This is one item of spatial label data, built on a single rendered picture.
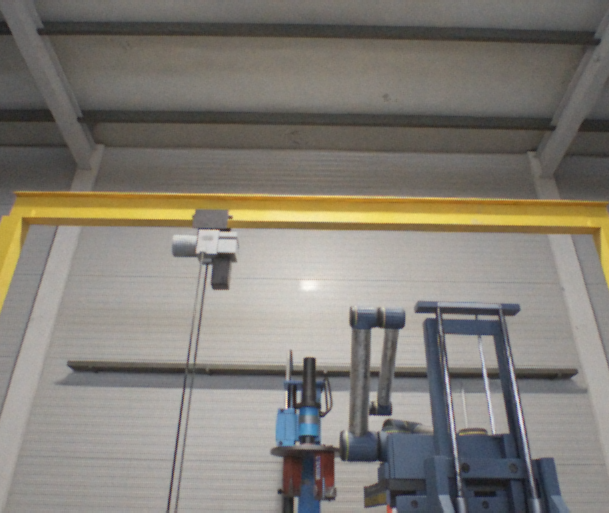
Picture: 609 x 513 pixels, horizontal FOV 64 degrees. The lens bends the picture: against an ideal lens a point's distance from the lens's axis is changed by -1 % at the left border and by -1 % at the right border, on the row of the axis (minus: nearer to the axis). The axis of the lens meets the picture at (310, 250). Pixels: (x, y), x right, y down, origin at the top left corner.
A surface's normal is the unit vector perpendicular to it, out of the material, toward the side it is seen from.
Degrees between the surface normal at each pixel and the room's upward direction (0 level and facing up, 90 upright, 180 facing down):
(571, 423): 90
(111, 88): 173
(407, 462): 90
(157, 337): 90
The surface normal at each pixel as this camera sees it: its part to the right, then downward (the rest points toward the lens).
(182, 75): -0.01, 0.81
